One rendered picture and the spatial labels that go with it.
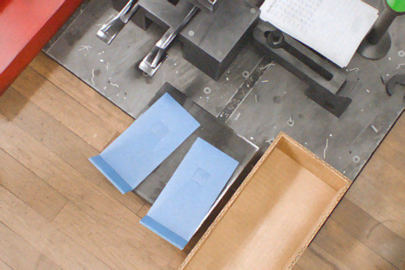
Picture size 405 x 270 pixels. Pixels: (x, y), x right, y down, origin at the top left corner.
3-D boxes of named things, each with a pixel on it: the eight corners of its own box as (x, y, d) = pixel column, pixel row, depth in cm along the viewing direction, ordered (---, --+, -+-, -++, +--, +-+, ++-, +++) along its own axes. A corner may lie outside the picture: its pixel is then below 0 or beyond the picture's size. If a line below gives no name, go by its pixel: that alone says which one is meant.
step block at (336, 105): (303, 93, 118) (314, 73, 109) (314, 79, 119) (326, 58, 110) (339, 119, 117) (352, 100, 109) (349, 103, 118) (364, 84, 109)
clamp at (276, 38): (243, 53, 119) (251, 27, 110) (257, 37, 120) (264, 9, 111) (323, 110, 118) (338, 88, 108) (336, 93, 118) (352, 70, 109)
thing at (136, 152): (90, 164, 112) (88, 158, 109) (166, 93, 115) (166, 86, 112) (123, 197, 110) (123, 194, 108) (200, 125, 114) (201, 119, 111)
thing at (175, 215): (139, 225, 110) (138, 222, 107) (198, 137, 113) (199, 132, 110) (181, 252, 109) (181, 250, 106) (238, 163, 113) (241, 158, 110)
